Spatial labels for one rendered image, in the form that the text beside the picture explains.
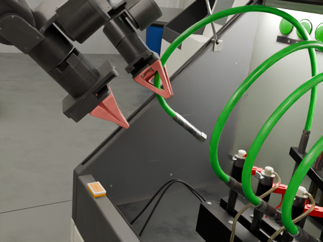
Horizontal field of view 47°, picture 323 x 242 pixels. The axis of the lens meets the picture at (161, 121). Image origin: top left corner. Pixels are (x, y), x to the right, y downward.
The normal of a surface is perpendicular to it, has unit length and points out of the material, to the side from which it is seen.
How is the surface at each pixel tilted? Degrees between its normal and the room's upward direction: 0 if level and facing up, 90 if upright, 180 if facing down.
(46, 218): 0
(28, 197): 0
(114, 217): 0
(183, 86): 90
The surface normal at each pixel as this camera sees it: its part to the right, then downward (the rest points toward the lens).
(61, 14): 0.43, 0.65
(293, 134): -0.86, 0.08
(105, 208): 0.11, -0.93
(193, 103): 0.50, 0.36
